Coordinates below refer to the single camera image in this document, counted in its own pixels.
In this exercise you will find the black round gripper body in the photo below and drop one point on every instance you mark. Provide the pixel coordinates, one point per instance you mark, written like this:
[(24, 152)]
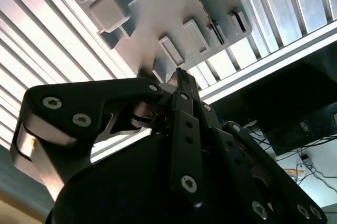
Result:
[(118, 195)]

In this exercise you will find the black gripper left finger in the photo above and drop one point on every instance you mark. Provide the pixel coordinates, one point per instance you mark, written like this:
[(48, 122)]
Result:
[(65, 92)]

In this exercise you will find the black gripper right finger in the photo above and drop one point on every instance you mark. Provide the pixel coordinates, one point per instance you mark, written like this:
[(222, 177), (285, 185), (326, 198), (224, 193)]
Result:
[(237, 155)]

